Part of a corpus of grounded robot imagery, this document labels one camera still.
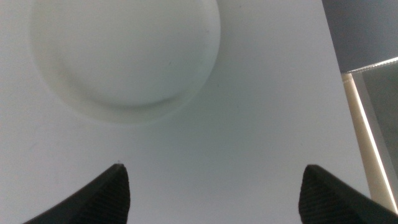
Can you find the grey panel with silver edge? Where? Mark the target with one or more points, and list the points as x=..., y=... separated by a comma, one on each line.
x=382, y=93

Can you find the white shallow bowl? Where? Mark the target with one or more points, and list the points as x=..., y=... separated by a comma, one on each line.
x=124, y=53

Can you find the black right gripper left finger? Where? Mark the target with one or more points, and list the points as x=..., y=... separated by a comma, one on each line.
x=99, y=202

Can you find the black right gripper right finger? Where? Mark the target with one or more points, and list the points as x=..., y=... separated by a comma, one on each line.
x=329, y=202

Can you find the cream post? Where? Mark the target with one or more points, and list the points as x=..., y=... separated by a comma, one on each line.
x=370, y=155

